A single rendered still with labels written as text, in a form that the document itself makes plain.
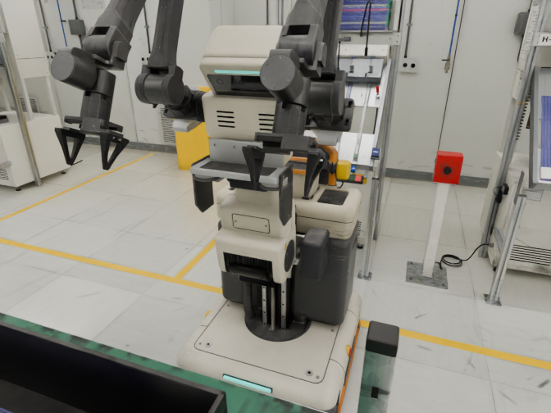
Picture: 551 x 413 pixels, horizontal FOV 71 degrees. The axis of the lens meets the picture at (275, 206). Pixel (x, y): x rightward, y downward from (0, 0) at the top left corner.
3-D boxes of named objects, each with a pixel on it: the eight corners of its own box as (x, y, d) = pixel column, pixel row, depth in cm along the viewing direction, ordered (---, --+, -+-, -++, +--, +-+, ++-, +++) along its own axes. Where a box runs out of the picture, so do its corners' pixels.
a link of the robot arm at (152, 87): (186, 86, 107) (170, 85, 108) (167, 65, 97) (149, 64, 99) (178, 116, 105) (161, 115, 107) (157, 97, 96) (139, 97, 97)
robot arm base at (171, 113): (207, 93, 112) (172, 91, 116) (194, 78, 105) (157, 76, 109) (200, 120, 111) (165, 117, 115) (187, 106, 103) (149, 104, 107)
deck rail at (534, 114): (532, 188, 188) (537, 183, 183) (528, 188, 189) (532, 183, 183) (535, 74, 213) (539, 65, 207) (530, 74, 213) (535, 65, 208)
